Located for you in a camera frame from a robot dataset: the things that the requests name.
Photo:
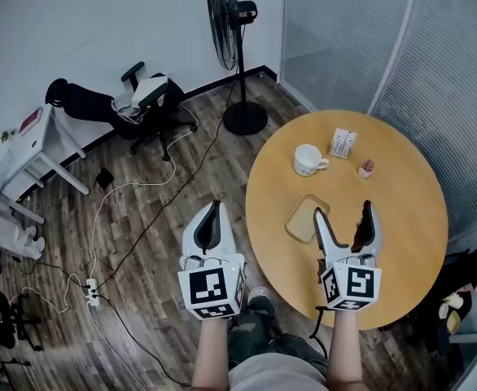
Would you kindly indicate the white desk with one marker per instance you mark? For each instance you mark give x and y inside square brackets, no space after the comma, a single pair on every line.
[27,153]

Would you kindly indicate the white power strip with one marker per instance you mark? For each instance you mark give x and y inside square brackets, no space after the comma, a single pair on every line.
[92,291]

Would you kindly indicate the person's dark trousers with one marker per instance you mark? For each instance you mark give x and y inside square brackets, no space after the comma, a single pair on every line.
[259,336]

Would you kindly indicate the small potted pink plant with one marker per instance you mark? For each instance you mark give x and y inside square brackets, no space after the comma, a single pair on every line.
[367,168]

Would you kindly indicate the black pedestal fan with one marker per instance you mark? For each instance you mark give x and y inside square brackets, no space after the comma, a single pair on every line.
[240,112]

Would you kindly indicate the black swivel chair base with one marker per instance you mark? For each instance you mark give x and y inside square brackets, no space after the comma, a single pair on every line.
[6,320]

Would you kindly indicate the white mug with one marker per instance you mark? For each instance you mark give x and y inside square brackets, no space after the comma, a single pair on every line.
[305,161]

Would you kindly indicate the person's grey shirt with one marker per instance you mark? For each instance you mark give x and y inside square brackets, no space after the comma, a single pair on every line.
[275,375]

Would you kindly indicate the white printed card box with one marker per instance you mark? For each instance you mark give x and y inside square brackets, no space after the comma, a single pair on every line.
[343,143]

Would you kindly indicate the clear rectangular container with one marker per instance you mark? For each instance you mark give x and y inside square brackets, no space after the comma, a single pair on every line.
[301,218]

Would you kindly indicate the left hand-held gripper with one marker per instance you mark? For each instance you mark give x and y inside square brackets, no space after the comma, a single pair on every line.
[208,287]

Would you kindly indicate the black square floor plate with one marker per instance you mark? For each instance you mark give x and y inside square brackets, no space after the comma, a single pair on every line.
[104,178]

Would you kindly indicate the person's left forearm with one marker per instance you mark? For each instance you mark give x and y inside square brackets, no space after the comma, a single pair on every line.
[210,352]

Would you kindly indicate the small green plant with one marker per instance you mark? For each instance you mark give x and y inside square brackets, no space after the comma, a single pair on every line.
[6,136]

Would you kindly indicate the round wooden table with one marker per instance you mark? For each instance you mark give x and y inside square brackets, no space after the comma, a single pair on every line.
[401,234]

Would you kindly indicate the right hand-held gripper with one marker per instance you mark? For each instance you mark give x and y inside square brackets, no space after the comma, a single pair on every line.
[356,283]

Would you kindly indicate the person's right forearm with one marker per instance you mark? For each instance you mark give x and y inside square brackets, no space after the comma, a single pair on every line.
[346,348]

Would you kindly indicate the red book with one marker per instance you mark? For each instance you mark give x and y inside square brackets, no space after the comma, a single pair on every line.
[31,120]

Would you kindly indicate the person's grey shoe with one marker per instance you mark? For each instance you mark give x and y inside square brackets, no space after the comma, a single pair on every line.
[261,293]

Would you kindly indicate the black office chair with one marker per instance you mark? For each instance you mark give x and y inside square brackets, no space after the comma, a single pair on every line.
[141,112]

